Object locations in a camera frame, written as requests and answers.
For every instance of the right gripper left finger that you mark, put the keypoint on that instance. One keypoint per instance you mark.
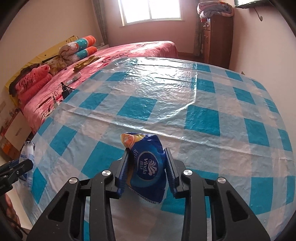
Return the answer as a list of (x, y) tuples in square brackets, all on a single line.
[(119, 170)]

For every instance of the rolled floral quilt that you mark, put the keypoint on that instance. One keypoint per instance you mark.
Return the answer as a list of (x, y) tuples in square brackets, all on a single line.
[(77, 50)]

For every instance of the black charger adapter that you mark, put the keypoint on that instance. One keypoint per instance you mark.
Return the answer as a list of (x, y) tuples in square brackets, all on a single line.
[(66, 90)]

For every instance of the blue checked plastic tablecloth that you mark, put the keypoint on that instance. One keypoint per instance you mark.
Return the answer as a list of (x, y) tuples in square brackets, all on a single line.
[(216, 121)]

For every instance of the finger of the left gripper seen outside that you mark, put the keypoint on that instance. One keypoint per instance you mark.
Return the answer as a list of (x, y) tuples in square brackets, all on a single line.
[(10, 173)]

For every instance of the olive crumpled cloth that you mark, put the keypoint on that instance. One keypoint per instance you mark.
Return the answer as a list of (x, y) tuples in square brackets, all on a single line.
[(82, 64)]

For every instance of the grey curtain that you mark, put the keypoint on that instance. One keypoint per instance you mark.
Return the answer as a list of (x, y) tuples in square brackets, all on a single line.
[(100, 13)]

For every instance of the brown wooden cabinet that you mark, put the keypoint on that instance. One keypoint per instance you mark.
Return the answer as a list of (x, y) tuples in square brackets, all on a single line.
[(217, 39)]

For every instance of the pink folded pillows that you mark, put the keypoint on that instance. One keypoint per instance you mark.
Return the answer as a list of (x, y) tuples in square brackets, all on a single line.
[(32, 83)]

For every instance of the pink bedspread bed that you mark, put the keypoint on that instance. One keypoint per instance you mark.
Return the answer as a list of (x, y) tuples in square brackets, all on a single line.
[(39, 106)]

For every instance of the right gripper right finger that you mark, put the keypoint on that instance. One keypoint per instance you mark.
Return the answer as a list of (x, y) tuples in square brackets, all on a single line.
[(174, 170)]

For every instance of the wall mounted television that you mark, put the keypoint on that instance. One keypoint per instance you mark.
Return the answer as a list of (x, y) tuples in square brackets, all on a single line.
[(246, 4)]

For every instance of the white small packet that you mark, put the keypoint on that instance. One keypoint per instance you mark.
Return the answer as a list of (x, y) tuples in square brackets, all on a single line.
[(73, 79)]

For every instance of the folded blanket on cabinet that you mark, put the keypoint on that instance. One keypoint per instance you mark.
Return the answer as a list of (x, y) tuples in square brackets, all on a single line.
[(208, 9)]

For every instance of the window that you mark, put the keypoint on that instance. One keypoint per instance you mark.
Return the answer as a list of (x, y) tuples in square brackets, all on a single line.
[(133, 12)]

